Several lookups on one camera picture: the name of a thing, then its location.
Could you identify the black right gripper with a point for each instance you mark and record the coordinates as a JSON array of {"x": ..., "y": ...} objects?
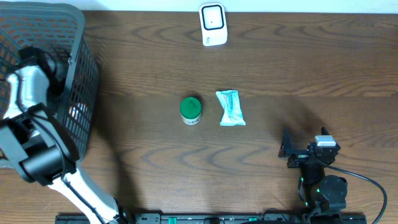
[{"x": 299, "y": 155}]

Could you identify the green flushable wipes packet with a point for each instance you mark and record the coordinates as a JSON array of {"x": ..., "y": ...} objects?
[{"x": 230, "y": 102}]

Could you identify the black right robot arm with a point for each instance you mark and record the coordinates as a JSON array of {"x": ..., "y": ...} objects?
[{"x": 323, "y": 194}]

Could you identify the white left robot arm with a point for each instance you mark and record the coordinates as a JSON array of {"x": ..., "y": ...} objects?
[{"x": 39, "y": 148}]

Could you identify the white barcode scanner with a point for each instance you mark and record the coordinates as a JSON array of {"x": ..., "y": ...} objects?
[{"x": 213, "y": 24}]

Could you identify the grey plastic shopping basket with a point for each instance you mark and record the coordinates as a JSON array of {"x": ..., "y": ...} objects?
[{"x": 57, "y": 29}]

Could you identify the green lid white jar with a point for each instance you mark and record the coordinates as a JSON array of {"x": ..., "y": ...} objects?
[{"x": 190, "y": 110}]

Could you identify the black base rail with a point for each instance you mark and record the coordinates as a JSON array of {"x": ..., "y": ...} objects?
[{"x": 273, "y": 217}]

